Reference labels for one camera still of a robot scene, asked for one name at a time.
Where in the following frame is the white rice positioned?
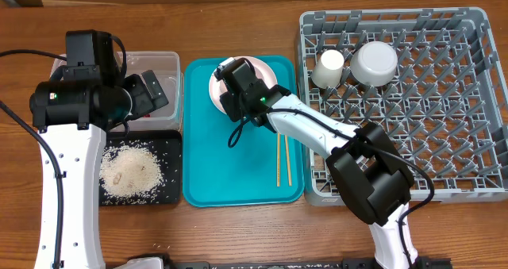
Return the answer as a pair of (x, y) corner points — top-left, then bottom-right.
(99, 140), (166, 206)

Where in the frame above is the pale green cup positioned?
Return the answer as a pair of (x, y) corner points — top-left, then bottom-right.
(311, 50), (344, 89)

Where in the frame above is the wooden chopstick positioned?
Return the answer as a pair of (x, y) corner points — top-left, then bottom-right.
(276, 133), (281, 187)
(284, 136), (292, 186)

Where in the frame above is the grey bowl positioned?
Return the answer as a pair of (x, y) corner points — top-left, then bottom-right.
(350, 41), (398, 87)

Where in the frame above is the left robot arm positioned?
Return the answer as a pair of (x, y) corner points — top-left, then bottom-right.
(29, 30), (168, 268)

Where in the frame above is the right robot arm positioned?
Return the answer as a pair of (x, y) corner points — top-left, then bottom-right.
(214, 57), (418, 268)

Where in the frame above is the pink plate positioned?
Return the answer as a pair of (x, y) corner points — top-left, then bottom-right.
(209, 56), (278, 113)

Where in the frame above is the clear plastic bin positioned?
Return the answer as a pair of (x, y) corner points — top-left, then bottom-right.
(49, 51), (185, 132)

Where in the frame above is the black plastic tray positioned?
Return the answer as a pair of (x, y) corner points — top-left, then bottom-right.
(99, 130), (183, 206)

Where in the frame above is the teal serving tray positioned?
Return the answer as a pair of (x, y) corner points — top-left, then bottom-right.
(183, 57), (305, 207)

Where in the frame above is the grey dish rack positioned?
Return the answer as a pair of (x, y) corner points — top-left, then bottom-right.
(296, 7), (507, 203)

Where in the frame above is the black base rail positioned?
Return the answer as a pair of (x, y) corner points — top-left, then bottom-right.
(126, 252), (453, 269)

